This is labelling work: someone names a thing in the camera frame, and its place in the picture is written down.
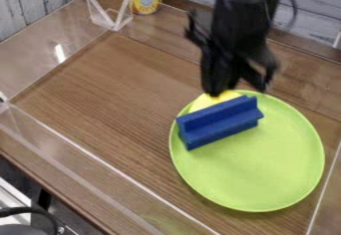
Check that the clear acrylic enclosure wall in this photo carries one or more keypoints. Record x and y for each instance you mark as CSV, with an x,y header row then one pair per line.
x,y
91,94

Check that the yellow banana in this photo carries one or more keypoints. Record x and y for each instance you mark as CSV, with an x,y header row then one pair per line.
x,y
206,100

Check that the green round plate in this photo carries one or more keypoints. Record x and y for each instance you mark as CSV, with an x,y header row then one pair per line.
x,y
262,169

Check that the blue T-shaped block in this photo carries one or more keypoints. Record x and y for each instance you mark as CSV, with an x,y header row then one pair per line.
x,y
218,121

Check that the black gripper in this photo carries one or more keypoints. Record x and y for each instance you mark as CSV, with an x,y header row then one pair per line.
x,y
230,35

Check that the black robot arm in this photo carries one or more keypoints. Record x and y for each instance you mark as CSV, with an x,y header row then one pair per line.
x,y
230,35

